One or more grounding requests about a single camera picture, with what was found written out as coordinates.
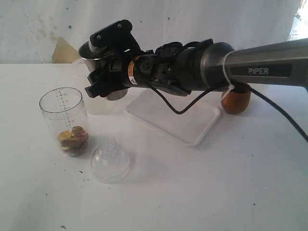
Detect brown wooden cup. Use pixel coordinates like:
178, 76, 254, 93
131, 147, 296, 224
221, 83, 251, 115

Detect translucent plastic container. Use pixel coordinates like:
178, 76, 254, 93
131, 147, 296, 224
72, 58, 113, 115

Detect brown almonds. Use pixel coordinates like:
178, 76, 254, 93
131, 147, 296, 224
57, 126, 89, 157

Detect white zip tie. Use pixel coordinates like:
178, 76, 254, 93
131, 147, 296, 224
221, 51, 234, 101

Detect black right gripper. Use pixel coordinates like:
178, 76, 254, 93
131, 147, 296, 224
85, 19, 142, 98

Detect white rectangular tray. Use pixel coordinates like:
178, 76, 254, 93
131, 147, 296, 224
125, 90, 220, 146

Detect stainless steel cup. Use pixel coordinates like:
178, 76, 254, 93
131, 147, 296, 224
78, 42, 128, 101

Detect clear plastic shaker cup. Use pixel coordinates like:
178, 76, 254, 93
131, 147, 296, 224
39, 87, 90, 151

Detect clear domed shaker lid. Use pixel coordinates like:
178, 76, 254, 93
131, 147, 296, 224
90, 138, 130, 184

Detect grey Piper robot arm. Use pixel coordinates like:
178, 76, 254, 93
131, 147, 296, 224
79, 20, 308, 98

